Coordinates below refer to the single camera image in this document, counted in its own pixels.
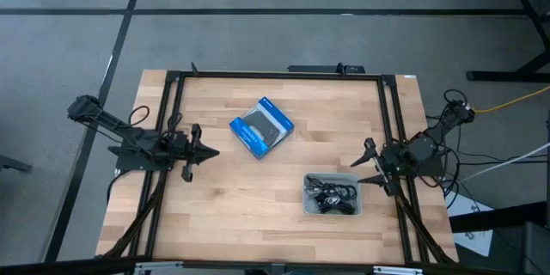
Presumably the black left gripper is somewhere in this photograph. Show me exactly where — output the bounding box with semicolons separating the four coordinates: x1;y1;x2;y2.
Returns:
168;123;221;184

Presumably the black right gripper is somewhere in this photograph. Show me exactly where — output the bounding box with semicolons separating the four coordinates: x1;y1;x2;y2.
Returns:
349;137;408;198

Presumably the light grey plastic bin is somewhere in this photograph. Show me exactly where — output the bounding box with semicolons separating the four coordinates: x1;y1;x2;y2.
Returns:
302;172;364;218

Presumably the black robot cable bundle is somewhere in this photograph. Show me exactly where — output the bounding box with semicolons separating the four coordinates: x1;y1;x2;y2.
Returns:
423;88;550;210

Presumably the black USB-C cable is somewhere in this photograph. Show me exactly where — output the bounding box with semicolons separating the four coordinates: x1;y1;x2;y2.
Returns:
312;196;357;217
320;181;359;202

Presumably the black neighbouring table stand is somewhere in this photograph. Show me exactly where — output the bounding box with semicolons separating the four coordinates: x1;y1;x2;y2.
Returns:
431;0;550;84

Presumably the white paper sheet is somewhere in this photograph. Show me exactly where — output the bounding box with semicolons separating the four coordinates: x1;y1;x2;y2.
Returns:
445;192;496;258

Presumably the white floor cable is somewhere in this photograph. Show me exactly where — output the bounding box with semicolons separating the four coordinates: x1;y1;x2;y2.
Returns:
457;142;550;184

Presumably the blue retail box with window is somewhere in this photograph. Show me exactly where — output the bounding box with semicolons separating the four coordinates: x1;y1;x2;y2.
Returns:
228;95;296;161

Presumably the black aluminium table frame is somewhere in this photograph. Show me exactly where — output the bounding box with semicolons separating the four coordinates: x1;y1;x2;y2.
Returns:
101;62;459;267

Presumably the yellow floor cable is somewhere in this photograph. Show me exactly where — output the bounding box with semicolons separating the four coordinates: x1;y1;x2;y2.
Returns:
471;86;550;115

